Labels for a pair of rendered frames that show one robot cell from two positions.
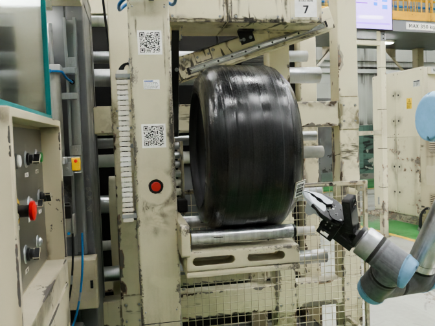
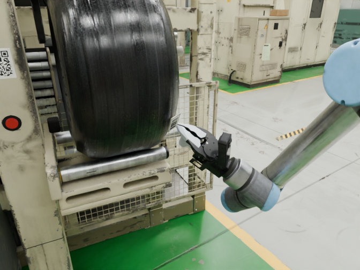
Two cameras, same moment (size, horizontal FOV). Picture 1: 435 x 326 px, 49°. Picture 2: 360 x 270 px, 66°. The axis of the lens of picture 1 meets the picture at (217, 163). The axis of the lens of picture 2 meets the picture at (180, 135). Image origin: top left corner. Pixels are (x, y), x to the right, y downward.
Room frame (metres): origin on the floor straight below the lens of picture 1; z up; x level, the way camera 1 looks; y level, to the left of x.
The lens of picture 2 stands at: (0.69, -0.07, 1.34)
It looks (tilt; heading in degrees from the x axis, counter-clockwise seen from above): 24 degrees down; 345
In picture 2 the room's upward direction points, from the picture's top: straight up
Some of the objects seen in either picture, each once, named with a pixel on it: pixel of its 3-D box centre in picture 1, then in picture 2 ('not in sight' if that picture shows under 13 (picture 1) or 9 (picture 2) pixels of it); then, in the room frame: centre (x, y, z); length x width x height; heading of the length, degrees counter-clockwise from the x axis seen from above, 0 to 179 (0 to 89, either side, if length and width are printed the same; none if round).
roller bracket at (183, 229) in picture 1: (179, 229); (52, 155); (1.60, 0.14, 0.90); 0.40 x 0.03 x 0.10; 10
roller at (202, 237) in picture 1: (241, 234); (116, 163); (1.49, -0.07, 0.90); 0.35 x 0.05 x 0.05; 100
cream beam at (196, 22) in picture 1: (239, 11); not in sight; (1.94, -0.11, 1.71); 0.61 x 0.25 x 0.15; 100
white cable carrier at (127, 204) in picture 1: (126, 146); not in sight; (1.52, 0.29, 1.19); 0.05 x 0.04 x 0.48; 10
